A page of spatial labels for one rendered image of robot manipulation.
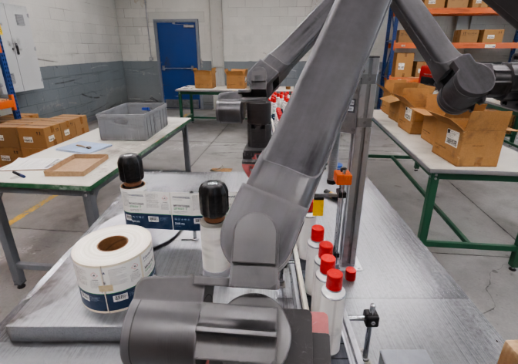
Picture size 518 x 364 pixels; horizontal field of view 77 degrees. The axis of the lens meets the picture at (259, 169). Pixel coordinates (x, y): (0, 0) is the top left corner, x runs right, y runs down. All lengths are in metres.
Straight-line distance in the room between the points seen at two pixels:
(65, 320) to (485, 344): 1.05
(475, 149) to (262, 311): 2.36
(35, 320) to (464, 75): 1.16
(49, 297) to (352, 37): 1.00
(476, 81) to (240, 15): 7.93
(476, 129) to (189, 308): 2.35
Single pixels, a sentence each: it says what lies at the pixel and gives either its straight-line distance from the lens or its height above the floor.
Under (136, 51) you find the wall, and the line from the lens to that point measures 9.38.
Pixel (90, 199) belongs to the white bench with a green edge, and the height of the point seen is 0.70.
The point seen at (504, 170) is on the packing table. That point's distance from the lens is 2.63.
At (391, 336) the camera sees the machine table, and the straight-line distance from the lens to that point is 1.00.
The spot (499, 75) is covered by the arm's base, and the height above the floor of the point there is 1.46.
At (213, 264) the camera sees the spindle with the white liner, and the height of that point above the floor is 0.95.
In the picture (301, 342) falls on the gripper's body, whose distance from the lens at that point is 0.37.
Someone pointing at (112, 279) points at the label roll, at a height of 0.98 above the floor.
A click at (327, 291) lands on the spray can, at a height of 1.05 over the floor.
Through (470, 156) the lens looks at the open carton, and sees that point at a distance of 2.56.
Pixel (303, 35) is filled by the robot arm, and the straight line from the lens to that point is 0.86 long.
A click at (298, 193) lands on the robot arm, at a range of 0.27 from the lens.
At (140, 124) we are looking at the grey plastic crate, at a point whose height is 0.94.
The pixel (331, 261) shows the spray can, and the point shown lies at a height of 1.08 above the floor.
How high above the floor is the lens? 1.52
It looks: 20 degrees down
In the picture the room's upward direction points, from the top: straight up
